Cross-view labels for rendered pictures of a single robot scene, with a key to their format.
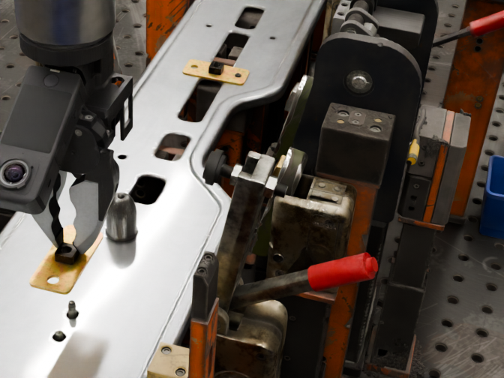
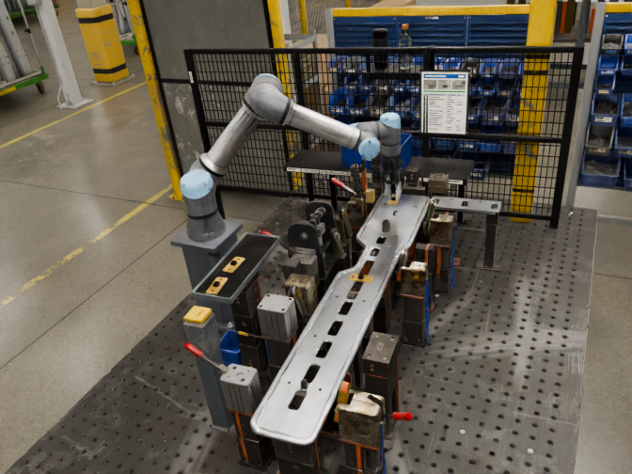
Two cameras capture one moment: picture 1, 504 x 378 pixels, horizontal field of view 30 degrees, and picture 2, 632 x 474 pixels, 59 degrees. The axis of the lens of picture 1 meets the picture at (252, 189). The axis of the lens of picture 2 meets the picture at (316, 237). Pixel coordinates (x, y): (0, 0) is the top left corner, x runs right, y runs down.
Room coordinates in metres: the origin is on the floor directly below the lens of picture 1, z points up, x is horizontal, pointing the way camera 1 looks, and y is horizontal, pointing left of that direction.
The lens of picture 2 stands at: (2.68, 0.27, 2.15)
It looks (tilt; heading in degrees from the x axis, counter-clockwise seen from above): 31 degrees down; 192
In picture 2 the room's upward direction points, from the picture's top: 6 degrees counter-clockwise
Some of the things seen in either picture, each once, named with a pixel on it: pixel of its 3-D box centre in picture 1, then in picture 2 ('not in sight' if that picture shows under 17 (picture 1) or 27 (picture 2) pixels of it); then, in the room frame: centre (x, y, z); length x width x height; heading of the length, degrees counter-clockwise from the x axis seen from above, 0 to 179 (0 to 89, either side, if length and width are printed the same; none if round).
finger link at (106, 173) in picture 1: (90, 173); not in sight; (0.61, 0.13, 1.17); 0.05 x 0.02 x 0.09; 78
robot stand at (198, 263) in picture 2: not in sight; (216, 274); (0.92, -0.54, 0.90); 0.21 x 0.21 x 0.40; 74
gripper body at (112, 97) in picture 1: (73, 91); (391, 168); (0.65, 0.15, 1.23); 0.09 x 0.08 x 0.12; 168
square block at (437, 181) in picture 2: not in sight; (437, 212); (0.37, 0.34, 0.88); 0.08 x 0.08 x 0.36; 78
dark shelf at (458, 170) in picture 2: not in sight; (376, 165); (0.15, 0.05, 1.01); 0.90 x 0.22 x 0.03; 78
